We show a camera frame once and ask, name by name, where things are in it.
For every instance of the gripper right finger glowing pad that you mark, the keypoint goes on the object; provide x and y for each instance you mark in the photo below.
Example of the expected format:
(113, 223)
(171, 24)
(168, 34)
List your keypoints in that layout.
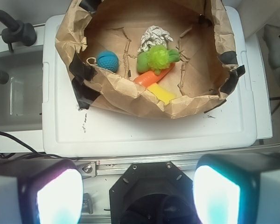
(238, 188)

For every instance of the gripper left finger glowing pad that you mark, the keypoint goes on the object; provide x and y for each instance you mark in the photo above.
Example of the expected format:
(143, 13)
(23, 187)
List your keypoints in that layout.
(40, 191)

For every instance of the white plastic bin lid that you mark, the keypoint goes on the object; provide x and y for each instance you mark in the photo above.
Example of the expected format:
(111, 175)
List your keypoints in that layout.
(73, 132)

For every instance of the grey sink basin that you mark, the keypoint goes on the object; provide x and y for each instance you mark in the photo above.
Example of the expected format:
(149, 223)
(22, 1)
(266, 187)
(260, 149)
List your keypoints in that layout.
(21, 96)

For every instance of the brown paper bag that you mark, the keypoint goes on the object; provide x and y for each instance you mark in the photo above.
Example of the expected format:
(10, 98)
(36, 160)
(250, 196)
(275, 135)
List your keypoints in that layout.
(207, 73)

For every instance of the yellow sponge block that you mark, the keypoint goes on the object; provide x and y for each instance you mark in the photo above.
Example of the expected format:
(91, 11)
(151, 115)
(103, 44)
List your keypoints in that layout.
(161, 93)

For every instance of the orange toy carrot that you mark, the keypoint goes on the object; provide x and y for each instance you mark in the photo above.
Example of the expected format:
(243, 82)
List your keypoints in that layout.
(148, 78)

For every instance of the green plush toy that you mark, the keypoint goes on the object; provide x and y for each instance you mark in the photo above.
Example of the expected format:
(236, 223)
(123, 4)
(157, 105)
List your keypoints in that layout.
(156, 59)

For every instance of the black faucet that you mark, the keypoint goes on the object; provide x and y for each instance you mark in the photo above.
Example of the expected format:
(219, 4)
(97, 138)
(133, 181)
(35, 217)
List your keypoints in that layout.
(16, 31)

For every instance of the crumpled white paper ball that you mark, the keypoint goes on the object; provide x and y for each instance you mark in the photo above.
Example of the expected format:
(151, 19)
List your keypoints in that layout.
(154, 35)

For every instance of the aluminium frame rail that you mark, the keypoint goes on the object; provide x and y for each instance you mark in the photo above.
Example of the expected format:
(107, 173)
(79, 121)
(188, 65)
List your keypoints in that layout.
(90, 167)

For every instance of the black octagonal mount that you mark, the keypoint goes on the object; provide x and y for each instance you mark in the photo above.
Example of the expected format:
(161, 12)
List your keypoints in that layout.
(153, 193)

